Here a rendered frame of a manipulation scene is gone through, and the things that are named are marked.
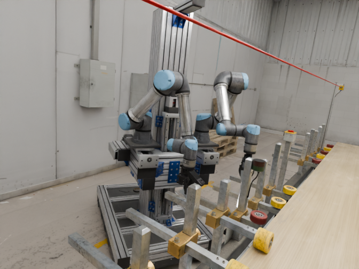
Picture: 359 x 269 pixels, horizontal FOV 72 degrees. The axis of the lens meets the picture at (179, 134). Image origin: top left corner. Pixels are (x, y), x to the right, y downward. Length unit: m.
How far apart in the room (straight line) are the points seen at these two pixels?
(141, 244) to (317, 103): 8.78
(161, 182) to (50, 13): 2.35
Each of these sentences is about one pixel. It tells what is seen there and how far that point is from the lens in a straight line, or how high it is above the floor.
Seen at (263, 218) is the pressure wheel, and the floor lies 0.91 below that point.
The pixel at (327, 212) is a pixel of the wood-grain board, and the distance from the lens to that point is 1.61.
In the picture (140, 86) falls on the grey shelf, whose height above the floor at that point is 1.35.
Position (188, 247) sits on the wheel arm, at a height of 0.96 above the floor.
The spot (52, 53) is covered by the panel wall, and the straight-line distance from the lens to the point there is 3.39.
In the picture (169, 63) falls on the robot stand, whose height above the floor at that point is 1.63.
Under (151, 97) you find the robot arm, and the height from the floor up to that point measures 1.39.
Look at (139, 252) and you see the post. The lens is 0.76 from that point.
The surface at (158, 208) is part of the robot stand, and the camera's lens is 2.18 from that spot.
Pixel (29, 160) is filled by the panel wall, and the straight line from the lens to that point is 3.45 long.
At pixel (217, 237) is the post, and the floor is 0.84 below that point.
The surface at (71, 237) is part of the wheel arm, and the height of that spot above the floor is 0.96.
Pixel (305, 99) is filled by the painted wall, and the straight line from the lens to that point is 9.31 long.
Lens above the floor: 1.51
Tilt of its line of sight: 12 degrees down
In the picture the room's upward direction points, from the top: 6 degrees clockwise
